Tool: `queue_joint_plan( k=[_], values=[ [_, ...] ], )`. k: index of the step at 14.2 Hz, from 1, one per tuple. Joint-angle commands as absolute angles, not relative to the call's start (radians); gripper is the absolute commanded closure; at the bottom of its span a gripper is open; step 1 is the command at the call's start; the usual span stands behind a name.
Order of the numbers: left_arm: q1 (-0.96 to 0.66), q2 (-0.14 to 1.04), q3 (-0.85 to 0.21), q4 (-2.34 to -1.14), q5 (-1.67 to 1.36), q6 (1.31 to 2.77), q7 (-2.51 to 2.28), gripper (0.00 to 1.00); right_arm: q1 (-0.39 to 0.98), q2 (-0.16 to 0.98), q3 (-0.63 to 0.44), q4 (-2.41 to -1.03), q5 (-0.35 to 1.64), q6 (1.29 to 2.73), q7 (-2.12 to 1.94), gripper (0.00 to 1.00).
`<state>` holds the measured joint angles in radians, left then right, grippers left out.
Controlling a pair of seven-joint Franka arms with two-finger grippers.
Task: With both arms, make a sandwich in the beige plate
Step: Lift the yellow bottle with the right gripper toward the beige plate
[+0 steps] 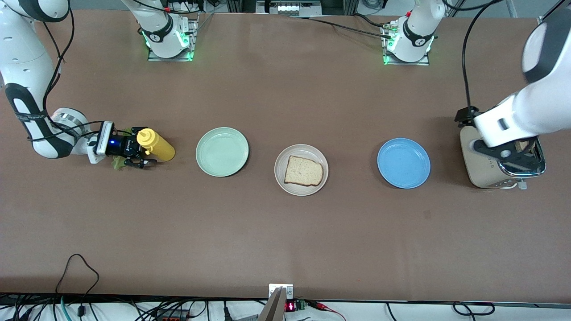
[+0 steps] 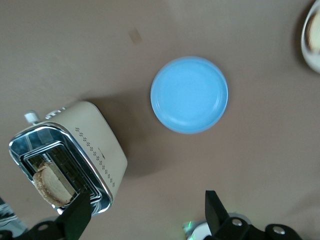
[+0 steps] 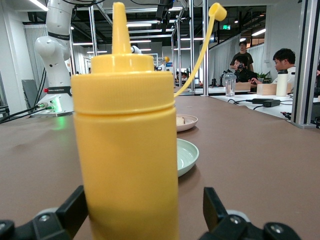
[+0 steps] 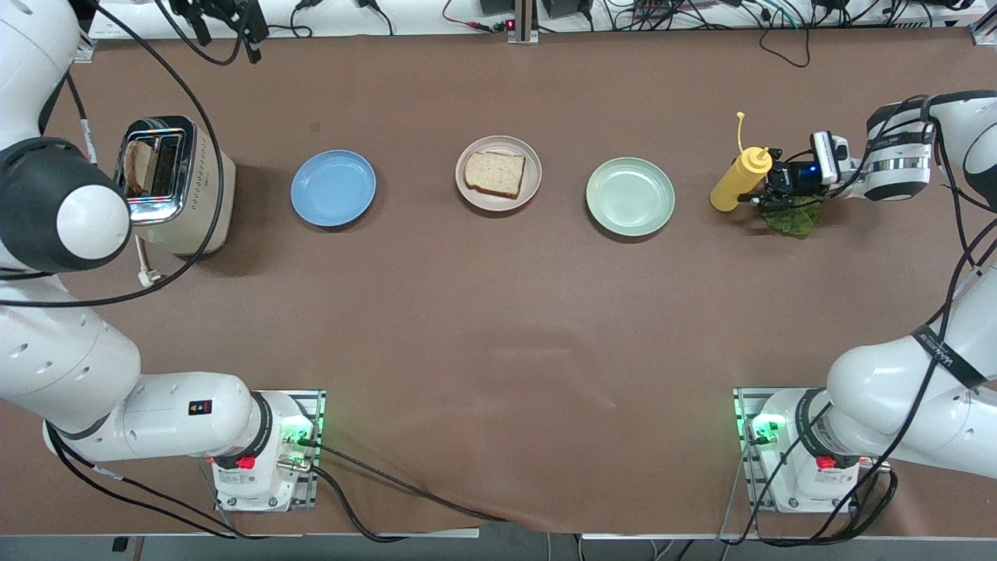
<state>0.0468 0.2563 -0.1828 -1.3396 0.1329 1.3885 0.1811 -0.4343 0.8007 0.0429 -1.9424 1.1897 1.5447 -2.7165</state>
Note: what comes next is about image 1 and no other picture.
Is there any green lettuce leaf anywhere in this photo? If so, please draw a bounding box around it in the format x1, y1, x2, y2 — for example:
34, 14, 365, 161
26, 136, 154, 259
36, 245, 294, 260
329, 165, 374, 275
111, 128, 134, 171

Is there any yellow mustard squeeze bottle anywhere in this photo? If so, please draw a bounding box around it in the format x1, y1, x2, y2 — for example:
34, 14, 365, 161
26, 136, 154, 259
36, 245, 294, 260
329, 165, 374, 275
137, 128, 176, 161

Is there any light green plate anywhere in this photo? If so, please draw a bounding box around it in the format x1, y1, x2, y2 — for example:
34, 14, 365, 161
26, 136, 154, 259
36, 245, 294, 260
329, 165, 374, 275
195, 127, 249, 177

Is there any blue plate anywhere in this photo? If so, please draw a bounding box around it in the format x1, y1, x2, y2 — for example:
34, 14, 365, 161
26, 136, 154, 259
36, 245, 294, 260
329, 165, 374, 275
377, 137, 431, 189

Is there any beige plate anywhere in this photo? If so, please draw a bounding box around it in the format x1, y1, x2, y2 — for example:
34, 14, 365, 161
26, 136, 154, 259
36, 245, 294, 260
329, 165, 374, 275
274, 144, 329, 197

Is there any beige and chrome toaster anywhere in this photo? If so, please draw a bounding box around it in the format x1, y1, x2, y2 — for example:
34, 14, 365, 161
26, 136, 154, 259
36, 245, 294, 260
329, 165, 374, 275
459, 125, 547, 190

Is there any white power strip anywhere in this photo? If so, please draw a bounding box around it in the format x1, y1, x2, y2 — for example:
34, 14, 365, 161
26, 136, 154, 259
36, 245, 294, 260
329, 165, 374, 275
257, 0, 322, 15

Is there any grey metal beam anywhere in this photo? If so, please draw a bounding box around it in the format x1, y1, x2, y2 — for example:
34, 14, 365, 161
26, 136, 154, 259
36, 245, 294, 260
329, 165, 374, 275
258, 288, 286, 321

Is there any red clip lead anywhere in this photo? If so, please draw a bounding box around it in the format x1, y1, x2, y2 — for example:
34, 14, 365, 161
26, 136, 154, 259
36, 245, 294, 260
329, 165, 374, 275
308, 301, 346, 321

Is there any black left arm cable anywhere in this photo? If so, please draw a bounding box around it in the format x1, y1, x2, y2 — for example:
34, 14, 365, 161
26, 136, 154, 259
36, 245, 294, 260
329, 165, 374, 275
462, 0, 507, 110

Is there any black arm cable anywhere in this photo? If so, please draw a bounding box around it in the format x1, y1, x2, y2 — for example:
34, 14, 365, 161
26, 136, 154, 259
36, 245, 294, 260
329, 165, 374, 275
27, 0, 105, 143
462, 0, 507, 110

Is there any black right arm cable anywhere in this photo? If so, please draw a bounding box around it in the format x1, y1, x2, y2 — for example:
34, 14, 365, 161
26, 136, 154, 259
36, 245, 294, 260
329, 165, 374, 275
27, 0, 105, 143

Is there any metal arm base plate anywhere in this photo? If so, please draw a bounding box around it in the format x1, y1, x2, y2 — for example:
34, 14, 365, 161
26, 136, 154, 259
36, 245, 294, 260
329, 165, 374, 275
147, 12, 199, 62
381, 20, 431, 66

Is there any black looped cable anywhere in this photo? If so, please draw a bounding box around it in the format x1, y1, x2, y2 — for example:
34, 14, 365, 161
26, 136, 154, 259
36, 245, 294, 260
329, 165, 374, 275
54, 253, 100, 318

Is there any black coiled cable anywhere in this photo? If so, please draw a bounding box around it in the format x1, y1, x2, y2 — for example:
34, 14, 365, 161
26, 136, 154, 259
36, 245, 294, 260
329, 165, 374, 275
452, 301, 496, 316

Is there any thin black table cable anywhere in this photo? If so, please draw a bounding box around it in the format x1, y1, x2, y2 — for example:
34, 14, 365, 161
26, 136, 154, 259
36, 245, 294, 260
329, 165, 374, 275
290, 16, 393, 40

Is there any white metal bracket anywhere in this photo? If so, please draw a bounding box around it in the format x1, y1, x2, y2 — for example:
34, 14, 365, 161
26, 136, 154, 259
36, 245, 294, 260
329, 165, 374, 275
269, 284, 294, 299

